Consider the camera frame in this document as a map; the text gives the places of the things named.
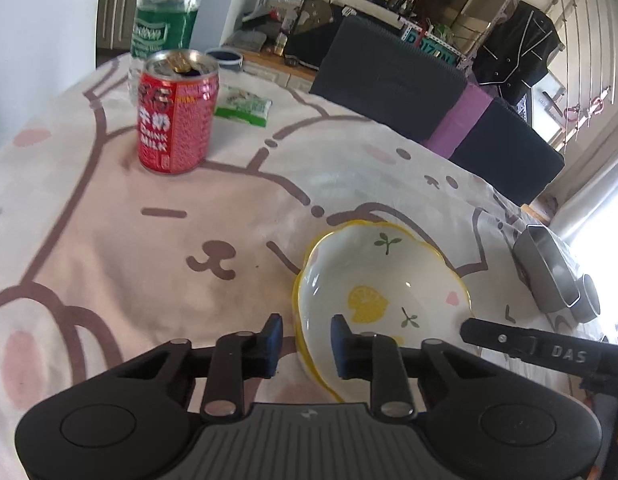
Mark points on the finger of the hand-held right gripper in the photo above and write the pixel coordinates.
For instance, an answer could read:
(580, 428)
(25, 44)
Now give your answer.
(499, 336)

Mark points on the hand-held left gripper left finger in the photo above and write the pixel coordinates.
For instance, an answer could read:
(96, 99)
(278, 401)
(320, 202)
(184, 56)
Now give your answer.
(270, 347)

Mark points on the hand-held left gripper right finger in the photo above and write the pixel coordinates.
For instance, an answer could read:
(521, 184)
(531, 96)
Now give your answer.
(343, 347)

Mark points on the floral yellow-rimmed bowl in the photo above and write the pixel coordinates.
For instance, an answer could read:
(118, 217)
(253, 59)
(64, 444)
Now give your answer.
(384, 280)

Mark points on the square metal bowl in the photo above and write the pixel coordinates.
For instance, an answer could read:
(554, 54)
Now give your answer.
(544, 267)

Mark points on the round metal bowl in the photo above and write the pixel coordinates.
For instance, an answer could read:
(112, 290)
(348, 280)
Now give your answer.
(588, 300)

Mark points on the bear-print tablecloth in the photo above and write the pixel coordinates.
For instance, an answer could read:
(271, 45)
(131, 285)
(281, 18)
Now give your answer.
(139, 240)

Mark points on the dark grey chair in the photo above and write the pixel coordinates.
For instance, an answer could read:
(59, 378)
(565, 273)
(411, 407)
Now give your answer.
(509, 155)
(389, 80)

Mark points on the purple cushion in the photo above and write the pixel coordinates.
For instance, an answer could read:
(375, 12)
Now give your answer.
(459, 122)

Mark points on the green snack packet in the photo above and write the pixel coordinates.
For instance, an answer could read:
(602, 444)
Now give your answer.
(243, 105)

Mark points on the red drink can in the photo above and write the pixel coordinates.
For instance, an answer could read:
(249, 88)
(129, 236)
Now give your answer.
(176, 120)

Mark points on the black vest white trim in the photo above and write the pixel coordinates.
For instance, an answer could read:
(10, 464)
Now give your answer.
(519, 55)

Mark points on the dark blue pot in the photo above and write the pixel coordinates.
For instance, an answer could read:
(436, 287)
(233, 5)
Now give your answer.
(224, 56)

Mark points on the teal sign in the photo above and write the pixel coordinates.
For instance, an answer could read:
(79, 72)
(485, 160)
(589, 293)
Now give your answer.
(431, 47)

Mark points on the stair railing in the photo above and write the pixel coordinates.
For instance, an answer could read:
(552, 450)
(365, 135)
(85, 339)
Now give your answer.
(584, 35)

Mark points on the black sign board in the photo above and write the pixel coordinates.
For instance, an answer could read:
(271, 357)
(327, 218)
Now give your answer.
(309, 35)

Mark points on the clear green-label water bottle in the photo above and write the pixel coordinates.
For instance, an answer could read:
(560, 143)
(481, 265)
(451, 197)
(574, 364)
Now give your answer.
(166, 15)

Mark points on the grey kitchen cabinet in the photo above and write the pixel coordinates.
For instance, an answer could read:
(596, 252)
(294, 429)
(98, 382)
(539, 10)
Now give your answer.
(119, 5)

